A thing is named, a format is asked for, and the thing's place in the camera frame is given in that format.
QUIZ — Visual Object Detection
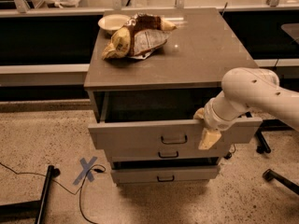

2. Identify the blue tape cross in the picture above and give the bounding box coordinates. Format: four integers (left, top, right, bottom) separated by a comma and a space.
73, 157, 97, 186

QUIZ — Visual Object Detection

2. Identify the yellow brown chip bag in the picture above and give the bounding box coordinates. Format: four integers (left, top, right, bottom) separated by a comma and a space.
102, 13, 177, 60

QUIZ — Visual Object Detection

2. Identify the black stand foot right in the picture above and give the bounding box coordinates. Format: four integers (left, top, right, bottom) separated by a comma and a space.
263, 169, 299, 195

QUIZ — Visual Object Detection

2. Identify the grey drawer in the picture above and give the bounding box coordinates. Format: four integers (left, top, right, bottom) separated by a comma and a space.
106, 145, 230, 162
87, 117, 263, 151
111, 165, 220, 185

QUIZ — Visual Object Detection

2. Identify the black stand leg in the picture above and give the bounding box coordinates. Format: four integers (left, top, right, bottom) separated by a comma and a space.
255, 131, 271, 154
0, 165, 60, 224

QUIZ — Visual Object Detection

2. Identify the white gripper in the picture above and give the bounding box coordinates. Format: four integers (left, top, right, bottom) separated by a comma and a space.
193, 98, 240, 150

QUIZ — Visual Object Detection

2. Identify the grey bottom drawer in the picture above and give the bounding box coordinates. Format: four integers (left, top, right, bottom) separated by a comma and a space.
111, 165, 220, 185

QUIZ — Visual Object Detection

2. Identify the cable behind cabinet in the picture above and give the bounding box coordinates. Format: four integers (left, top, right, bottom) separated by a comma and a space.
223, 143, 237, 161

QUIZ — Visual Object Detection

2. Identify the black floor cable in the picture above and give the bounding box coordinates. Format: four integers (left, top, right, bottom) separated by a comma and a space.
0, 161, 107, 224

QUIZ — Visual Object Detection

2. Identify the white bowl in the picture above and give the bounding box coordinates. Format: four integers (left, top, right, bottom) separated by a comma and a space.
98, 14, 130, 35

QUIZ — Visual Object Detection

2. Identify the grey top drawer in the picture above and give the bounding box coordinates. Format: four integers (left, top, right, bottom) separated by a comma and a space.
87, 117, 263, 151

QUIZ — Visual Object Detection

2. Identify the grey middle drawer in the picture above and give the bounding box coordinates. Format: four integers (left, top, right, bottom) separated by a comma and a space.
106, 145, 230, 162

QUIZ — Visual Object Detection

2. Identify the black stand leg right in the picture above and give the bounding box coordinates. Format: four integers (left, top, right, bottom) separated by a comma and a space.
255, 131, 271, 154

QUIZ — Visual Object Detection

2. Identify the grey drawer cabinet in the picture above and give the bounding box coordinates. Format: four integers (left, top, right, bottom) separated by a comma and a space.
84, 8, 262, 171

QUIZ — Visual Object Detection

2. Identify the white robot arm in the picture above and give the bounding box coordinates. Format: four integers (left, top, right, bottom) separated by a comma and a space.
193, 67, 299, 150

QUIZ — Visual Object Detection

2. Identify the black stand leg left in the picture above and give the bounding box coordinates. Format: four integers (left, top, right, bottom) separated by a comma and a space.
0, 165, 60, 224

